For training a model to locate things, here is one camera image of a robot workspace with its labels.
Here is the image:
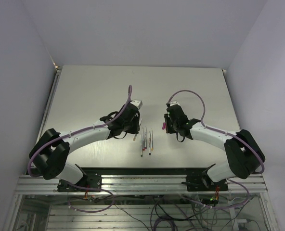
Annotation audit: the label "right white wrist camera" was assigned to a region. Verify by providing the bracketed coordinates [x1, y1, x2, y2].
[168, 101, 180, 107]

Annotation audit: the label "orange marker pen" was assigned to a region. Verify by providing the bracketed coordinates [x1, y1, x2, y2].
[150, 129, 154, 151]

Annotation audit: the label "red marker pen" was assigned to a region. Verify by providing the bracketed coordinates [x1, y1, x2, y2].
[142, 128, 145, 151]

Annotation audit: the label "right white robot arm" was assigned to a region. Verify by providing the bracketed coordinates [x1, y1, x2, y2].
[164, 102, 265, 191]

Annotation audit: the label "purple marker pen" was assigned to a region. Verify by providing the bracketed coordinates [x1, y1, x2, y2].
[144, 127, 148, 150]

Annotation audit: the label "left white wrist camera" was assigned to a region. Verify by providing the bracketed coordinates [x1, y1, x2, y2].
[130, 100, 143, 110]

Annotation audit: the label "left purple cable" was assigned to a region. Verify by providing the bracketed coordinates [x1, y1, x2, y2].
[27, 84, 133, 178]

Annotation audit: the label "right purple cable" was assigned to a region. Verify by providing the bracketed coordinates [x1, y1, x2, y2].
[168, 90, 266, 174]

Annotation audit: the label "loose cables under table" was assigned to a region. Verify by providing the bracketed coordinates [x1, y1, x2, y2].
[67, 190, 254, 231]

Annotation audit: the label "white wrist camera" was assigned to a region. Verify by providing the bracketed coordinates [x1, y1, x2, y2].
[168, 101, 180, 107]
[130, 100, 143, 110]

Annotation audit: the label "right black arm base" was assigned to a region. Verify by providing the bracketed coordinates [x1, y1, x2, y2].
[181, 164, 228, 192]

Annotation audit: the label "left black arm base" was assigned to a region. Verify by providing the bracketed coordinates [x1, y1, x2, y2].
[57, 167, 102, 192]

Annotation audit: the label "green marker pen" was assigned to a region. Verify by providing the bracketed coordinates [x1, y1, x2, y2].
[140, 134, 144, 157]

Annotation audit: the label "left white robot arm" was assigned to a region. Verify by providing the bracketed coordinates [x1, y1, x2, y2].
[28, 100, 143, 191]

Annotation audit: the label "purple cable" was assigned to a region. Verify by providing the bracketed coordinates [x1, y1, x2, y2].
[168, 90, 266, 174]
[27, 84, 133, 178]

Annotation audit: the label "aluminium frame rail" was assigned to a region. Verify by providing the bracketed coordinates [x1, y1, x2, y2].
[14, 175, 268, 195]

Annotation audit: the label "blue marker pen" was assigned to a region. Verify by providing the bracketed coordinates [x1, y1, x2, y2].
[148, 131, 152, 155]

